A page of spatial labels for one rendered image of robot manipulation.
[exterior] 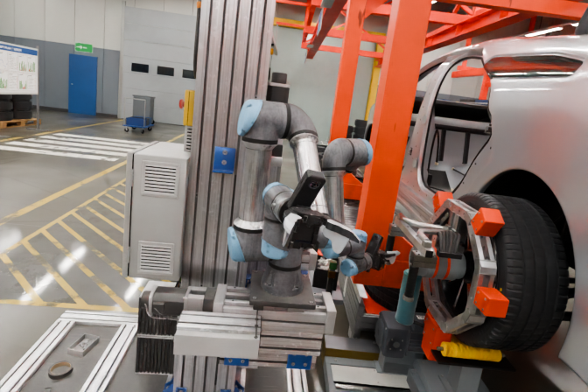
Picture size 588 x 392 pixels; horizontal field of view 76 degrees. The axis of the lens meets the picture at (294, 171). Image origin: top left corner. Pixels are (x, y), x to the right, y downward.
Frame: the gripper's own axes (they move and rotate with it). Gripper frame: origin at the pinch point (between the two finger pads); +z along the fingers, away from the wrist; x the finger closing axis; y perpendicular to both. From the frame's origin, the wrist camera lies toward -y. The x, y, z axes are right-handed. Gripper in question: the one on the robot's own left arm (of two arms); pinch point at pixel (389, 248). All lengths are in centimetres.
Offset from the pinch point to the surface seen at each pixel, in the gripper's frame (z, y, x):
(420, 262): -25.1, -9.2, 26.4
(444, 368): 25, 61, 29
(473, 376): 14, 49, 45
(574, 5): 300, -188, -4
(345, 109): 151, -61, -150
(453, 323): -9.6, 16.6, 38.5
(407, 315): 1.6, 29.6, 14.4
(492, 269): -14, -12, 49
